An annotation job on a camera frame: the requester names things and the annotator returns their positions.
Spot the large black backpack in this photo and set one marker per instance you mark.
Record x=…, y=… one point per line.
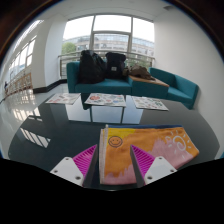
x=90, y=68

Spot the wooden balustrade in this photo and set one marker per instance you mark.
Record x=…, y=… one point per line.
x=21, y=83

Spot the colourful sticker sheet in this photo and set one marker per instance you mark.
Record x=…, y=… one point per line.
x=150, y=103
x=106, y=99
x=63, y=98

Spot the teal sofa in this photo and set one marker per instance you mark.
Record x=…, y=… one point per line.
x=106, y=86
x=180, y=88

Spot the metal window railing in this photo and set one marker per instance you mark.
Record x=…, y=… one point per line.
x=68, y=55

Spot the teal wood-topped corner table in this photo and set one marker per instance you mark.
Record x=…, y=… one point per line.
x=150, y=88

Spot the person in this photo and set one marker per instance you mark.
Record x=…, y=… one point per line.
x=6, y=87

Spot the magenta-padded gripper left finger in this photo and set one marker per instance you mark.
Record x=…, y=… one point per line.
x=68, y=170

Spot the small black backpack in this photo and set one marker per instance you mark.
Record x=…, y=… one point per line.
x=115, y=65

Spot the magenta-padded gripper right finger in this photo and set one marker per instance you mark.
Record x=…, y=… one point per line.
x=160, y=168

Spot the brown jacket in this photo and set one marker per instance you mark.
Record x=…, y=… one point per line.
x=140, y=71

